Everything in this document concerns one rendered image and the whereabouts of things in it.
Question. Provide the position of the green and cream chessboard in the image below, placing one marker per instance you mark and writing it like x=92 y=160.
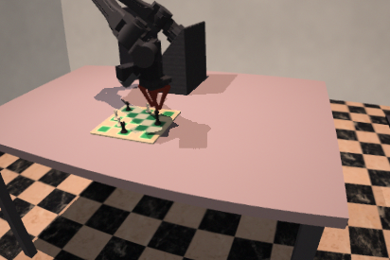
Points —
x=139 y=124

